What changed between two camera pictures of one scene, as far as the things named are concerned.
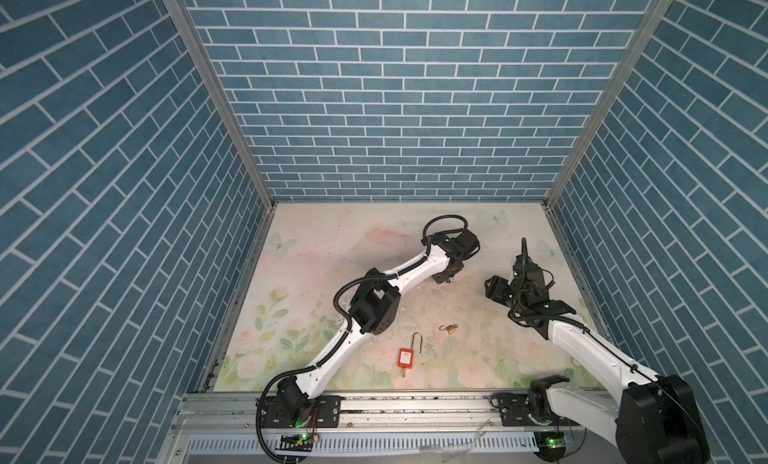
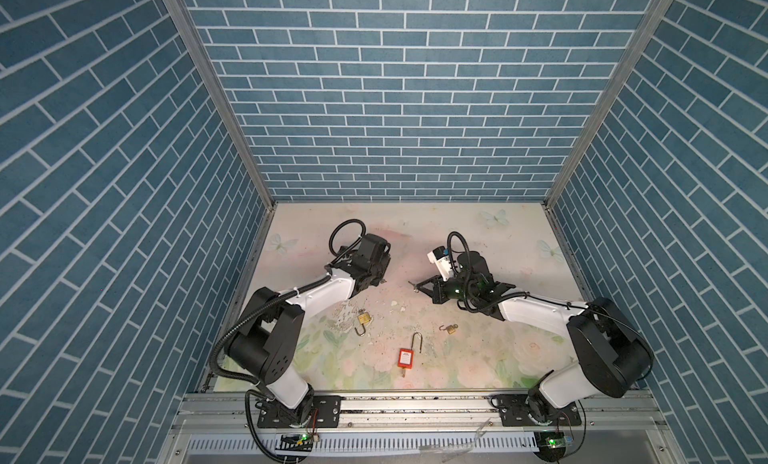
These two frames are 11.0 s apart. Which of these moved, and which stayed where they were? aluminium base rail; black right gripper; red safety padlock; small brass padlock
Moved: black right gripper
Stayed: red safety padlock; aluminium base rail; small brass padlock
